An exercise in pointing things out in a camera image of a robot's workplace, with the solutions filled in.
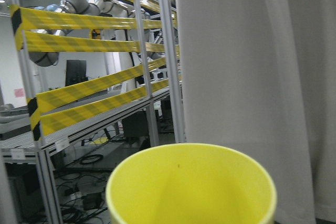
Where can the yellow plastic cup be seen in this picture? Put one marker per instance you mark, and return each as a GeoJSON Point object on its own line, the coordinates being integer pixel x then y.
{"type": "Point", "coordinates": [190, 183]}

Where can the white curtain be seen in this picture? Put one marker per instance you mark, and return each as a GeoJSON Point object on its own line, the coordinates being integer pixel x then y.
{"type": "Point", "coordinates": [259, 77]}

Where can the yellow black barrier tape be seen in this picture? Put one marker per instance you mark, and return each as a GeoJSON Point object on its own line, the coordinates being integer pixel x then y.
{"type": "Point", "coordinates": [44, 36]}

